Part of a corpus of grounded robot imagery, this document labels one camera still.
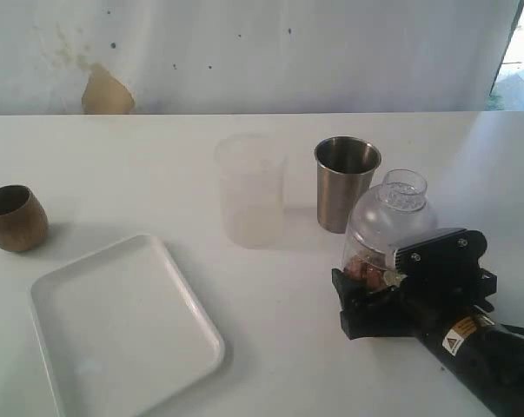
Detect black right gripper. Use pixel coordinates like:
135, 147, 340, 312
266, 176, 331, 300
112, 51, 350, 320
330, 260, 498, 348

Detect clear plastic shaker cup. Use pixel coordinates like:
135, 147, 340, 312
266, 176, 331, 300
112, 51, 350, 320
342, 235, 406, 292

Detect clear dome strainer lid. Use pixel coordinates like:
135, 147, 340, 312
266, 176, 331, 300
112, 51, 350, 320
342, 169, 438, 268

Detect stainless steel tumbler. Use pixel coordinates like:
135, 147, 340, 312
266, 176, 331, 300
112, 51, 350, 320
314, 136, 381, 234

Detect brown wooden cup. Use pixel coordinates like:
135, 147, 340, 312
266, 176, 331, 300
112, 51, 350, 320
0, 184, 49, 253

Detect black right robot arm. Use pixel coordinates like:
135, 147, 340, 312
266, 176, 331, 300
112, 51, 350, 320
332, 266, 524, 416

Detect frosted translucent plastic cup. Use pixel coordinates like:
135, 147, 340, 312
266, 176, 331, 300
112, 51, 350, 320
214, 133, 287, 248

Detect white rectangular tray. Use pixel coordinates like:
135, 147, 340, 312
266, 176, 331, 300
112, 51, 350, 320
30, 235, 225, 416

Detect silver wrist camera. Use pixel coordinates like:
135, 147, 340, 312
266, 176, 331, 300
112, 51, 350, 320
385, 228, 488, 288

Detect black cable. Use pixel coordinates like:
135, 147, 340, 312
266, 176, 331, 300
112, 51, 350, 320
500, 321, 524, 344

